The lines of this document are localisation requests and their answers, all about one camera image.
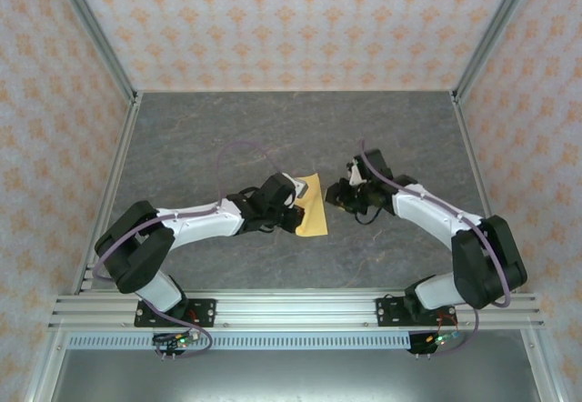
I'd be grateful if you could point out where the yellow square paper sheet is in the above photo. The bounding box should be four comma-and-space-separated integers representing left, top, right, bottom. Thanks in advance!
293, 172, 330, 238

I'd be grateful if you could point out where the grey sheet metal panel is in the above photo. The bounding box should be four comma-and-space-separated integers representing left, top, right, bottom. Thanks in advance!
45, 349, 543, 402

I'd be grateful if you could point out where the right gripper thin black cable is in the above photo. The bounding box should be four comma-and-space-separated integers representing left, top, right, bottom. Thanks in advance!
353, 205, 384, 226

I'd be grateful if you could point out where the wide aluminium base rail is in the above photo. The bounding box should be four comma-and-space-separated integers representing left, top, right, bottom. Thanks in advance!
47, 290, 545, 331

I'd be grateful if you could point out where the aluminium table side rail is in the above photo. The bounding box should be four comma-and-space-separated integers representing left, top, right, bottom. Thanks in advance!
449, 91, 519, 295
70, 92, 145, 296

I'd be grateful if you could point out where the slotted grey cable duct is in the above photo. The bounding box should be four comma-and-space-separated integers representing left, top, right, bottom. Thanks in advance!
66, 332, 460, 351

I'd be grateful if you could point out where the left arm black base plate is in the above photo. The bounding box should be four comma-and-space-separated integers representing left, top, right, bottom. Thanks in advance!
134, 298, 217, 329

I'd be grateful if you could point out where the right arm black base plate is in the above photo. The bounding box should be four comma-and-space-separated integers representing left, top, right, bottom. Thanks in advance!
376, 296, 458, 329

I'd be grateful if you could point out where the aluminium frame post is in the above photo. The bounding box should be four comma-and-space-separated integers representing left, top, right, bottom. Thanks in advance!
47, 0, 142, 106
449, 0, 545, 103

